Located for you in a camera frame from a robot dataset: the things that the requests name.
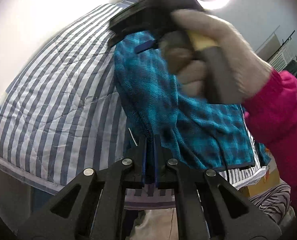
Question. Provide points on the blue teal fleece jacket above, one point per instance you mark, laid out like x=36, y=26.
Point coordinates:
x=200, y=134

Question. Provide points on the cardboard box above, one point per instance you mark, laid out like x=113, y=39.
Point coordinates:
x=266, y=180

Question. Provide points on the right hand beige glove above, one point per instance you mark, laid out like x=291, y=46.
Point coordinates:
x=212, y=60

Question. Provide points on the zebra striped cloth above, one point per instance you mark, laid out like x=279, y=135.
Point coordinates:
x=275, y=203

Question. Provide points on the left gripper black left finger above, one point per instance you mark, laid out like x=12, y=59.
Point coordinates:
x=91, y=205

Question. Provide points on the black metal rack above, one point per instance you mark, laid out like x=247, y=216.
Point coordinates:
x=285, y=57

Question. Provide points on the blue white striped quilt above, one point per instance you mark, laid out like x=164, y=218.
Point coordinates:
x=63, y=112

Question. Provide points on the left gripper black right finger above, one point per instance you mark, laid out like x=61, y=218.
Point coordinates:
x=207, y=205

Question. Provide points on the pink right sleeve forearm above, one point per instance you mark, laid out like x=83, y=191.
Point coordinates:
x=272, y=119

